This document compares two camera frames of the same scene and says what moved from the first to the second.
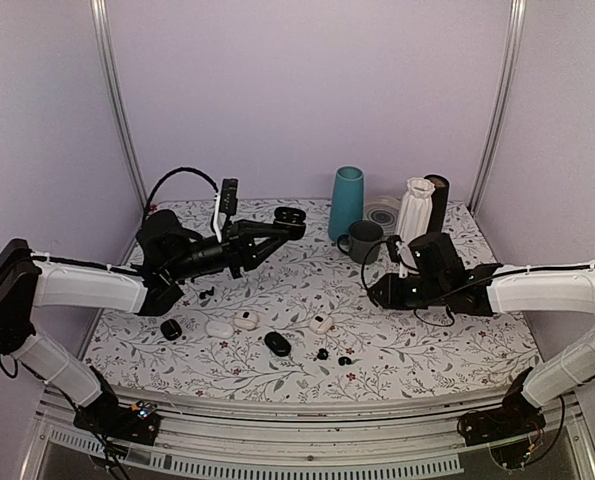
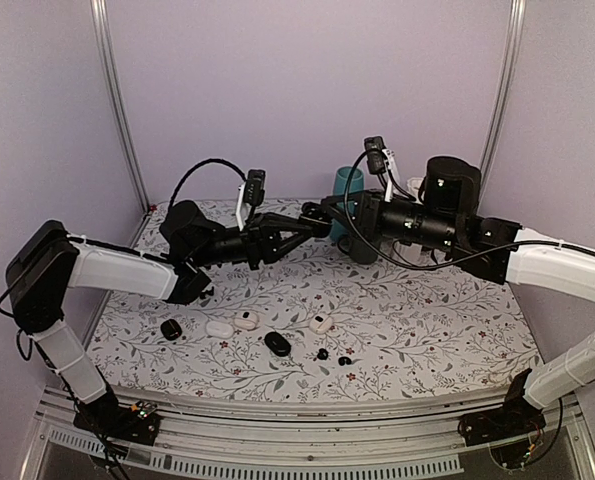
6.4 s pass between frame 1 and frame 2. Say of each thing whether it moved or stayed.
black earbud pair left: stayed
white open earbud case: stayed
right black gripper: moved
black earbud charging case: moved
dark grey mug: stayed
